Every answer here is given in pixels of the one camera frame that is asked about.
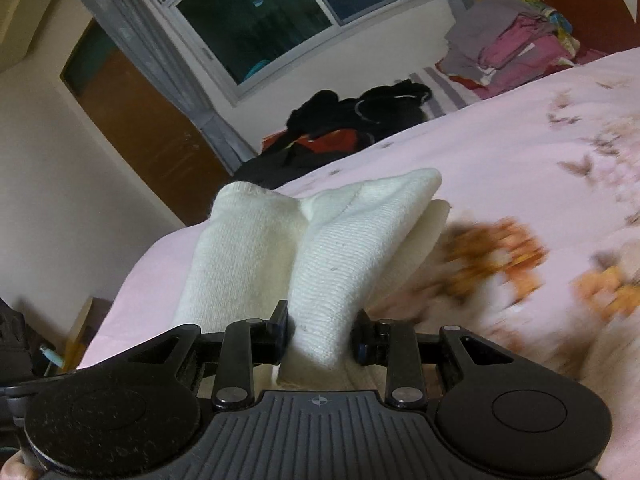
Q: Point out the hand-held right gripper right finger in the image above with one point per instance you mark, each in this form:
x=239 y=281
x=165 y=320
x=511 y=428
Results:
x=361 y=342

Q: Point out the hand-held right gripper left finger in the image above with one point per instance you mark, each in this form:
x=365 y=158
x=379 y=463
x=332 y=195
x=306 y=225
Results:
x=278 y=332

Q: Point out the white knitted garment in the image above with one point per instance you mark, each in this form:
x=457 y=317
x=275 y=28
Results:
x=325 y=260

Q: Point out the black clothes pile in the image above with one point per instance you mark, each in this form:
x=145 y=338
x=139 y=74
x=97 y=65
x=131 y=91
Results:
x=310 y=125

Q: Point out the stack of folded clothes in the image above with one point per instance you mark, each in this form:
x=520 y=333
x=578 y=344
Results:
x=510 y=40

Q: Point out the dark object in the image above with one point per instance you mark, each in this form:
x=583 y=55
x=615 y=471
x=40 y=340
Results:
x=15 y=335

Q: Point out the cardboard box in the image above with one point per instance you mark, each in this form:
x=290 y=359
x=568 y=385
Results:
x=87 y=330

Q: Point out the red cloth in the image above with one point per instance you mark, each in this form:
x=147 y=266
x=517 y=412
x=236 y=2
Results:
x=340 y=139

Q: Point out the pink floral bedsheet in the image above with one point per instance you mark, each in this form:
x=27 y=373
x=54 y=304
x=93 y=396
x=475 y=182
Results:
x=500 y=185

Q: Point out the brown wooden door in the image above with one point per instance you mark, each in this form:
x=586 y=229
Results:
x=150 y=135

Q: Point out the striped purple white sheet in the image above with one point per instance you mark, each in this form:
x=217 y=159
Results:
x=440 y=90

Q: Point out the glass window with white frame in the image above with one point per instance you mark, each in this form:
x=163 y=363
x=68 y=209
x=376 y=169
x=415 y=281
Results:
x=260 y=25

